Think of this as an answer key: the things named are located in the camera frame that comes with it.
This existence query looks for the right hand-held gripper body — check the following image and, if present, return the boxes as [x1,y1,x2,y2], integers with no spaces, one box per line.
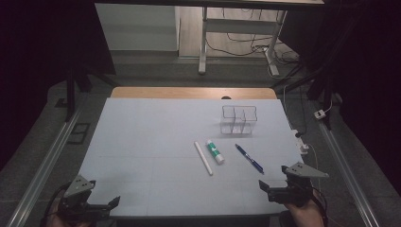
[281,162,330,208]

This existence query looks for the black floor cables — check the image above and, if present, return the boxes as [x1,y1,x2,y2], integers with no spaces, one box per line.
[204,8,304,69]

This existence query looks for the clear acrylic pen holder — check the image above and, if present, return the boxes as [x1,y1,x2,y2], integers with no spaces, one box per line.
[219,104,258,136]

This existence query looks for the blue pen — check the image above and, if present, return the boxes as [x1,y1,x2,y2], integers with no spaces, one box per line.
[235,143,265,175]

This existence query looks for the black curtain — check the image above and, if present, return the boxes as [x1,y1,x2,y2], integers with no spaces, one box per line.
[278,0,401,197]
[0,0,116,171]

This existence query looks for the wooden table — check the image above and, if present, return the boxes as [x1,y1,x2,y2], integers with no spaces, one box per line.
[110,86,278,100]

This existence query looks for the white power strip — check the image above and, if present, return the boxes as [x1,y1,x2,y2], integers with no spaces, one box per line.
[290,128,310,156]

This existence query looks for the green and white glue stick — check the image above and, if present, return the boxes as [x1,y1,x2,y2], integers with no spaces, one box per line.
[205,139,226,166]

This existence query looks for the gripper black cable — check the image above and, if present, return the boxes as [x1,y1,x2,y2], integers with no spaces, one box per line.
[40,182,69,227]
[311,188,329,227]

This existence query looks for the aluminium rail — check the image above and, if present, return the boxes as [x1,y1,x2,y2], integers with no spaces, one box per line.
[317,121,381,227]
[5,108,83,227]

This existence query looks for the white pen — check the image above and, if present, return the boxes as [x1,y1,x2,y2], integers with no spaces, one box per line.
[193,140,214,177]

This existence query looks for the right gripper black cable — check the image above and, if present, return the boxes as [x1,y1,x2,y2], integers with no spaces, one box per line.
[311,188,329,227]

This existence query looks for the white desk frame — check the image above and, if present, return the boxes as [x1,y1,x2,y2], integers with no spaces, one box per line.
[198,6,288,78]

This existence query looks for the person's left hand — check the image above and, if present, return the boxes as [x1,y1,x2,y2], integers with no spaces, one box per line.
[46,217,93,227]

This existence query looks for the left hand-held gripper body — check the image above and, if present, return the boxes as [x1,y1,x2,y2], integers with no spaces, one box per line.
[58,174,112,223]

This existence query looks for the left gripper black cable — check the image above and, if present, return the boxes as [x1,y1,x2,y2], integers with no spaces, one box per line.
[40,182,69,227]

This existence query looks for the thin white cable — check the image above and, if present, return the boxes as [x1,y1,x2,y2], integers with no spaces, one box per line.
[306,143,322,192]

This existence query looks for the person's right hand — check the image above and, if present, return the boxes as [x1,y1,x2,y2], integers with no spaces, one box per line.
[283,194,326,227]

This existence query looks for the black stand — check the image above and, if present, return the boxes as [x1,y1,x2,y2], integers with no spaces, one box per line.
[272,60,337,131]
[62,61,119,123]

